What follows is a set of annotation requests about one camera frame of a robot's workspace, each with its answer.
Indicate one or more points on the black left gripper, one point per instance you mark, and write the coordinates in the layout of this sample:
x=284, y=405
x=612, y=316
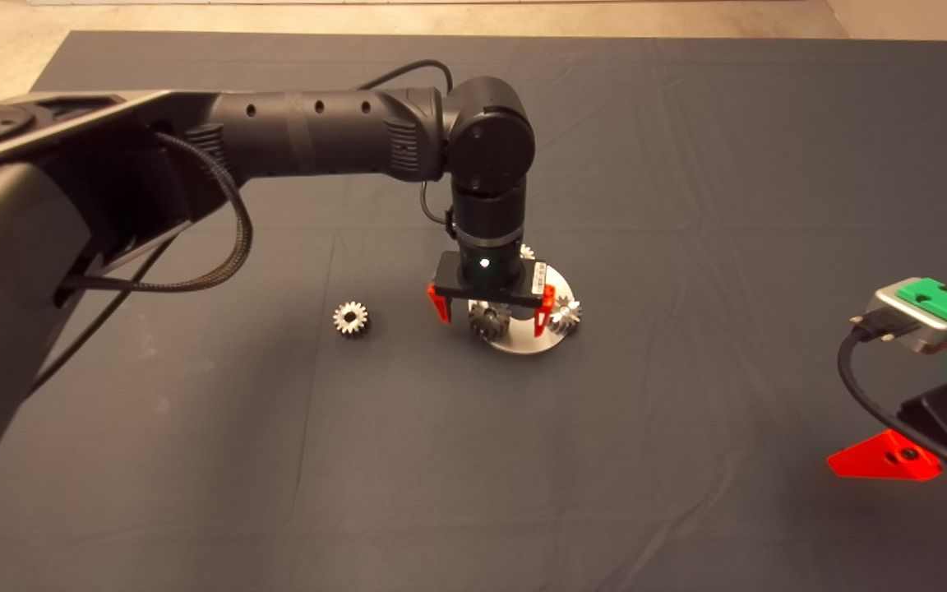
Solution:
x=486, y=279

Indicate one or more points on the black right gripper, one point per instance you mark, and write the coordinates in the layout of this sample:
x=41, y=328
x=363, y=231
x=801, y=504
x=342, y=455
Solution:
x=946, y=427

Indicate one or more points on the larger steel gear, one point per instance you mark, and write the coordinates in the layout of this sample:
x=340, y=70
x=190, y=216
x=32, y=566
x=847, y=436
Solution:
x=490, y=323

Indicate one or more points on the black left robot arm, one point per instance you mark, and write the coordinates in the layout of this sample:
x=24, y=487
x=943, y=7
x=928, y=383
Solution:
x=317, y=140

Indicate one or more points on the round metal plate with hole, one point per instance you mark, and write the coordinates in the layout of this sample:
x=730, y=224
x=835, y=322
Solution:
x=519, y=344

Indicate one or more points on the dark grey table cloth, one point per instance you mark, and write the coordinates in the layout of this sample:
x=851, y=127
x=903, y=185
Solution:
x=687, y=164

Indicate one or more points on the silver right camera box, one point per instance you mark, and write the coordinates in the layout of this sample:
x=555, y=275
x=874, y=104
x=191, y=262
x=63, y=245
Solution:
x=934, y=335

